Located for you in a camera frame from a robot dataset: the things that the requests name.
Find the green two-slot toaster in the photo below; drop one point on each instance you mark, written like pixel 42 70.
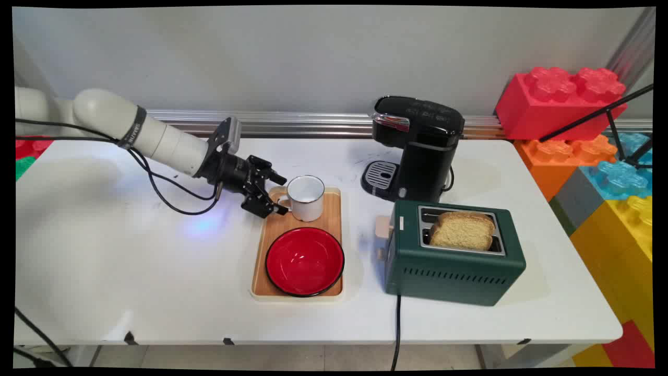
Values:
pixel 449 274

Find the large red toy brick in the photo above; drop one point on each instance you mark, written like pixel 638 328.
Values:
pixel 548 107

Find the beige toaster lever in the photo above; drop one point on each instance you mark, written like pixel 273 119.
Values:
pixel 382 227

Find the grey toy brick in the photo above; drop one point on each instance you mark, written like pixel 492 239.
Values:
pixel 574 198

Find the green toy brick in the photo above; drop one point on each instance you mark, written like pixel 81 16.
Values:
pixel 23 167

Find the red bowl black rim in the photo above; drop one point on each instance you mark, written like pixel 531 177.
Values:
pixel 305 261

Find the black coffee machine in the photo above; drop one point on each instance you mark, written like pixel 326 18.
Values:
pixel 417 151

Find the grey table leg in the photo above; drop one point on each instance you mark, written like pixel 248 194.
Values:
pixel 493 357

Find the small red toy brick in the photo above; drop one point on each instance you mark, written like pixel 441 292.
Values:
pixel 631 344

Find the black tripod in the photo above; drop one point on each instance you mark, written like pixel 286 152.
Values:
pixel 589 116

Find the flat red toy brick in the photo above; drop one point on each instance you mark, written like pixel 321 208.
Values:
pixel 32 146

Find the large yellow toy brick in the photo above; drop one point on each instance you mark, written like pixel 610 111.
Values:
pixel 616 250

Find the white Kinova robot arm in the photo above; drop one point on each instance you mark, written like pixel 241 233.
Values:
pixel 156 136

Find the slanted aluminium profile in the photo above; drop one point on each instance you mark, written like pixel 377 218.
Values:
pixel 634 47

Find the horizontal aluminium rail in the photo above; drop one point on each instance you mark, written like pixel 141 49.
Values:
pixel 313 122

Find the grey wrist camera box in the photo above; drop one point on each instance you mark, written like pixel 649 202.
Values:
pixel 228 134

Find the wooden serving tray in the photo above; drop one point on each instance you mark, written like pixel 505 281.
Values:
pixel 289 222

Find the toast bread slice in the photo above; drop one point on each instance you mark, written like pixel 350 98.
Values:
pixel 462 232

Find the blue toy brick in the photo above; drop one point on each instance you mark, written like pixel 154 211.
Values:
pixel 621 180

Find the orange toy brick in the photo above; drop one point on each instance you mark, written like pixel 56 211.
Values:
pixel 558 156

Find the white enamel mug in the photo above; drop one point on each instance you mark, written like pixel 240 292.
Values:
pixel 307 201

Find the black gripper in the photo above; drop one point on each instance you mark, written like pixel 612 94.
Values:
pixel 229 169

